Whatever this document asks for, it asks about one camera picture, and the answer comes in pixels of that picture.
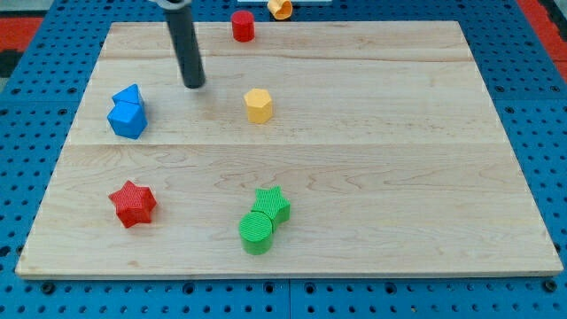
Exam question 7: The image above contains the green star block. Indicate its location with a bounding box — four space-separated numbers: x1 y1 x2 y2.
252 185 291 232

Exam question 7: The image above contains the red star block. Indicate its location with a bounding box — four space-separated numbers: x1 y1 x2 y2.
108 180 157 229

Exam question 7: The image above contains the yellow hexagon block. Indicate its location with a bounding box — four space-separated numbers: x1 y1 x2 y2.
244 88 273 124

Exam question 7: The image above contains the green cylinder block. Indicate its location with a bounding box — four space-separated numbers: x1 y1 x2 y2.
238 212 273 255

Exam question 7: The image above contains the light wooden board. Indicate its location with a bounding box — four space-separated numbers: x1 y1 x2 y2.
15 20 563 280

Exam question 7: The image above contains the red cylinder block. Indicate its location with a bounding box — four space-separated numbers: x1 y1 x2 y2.
231 10 255 43

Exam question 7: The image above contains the orange heart block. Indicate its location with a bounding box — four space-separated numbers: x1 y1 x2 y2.
267 0 293 20

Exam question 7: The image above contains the blue cube block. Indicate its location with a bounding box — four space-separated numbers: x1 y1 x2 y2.
107 101 147 139

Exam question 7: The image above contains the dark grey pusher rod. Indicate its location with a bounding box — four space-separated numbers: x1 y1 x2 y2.
154 0 206 89

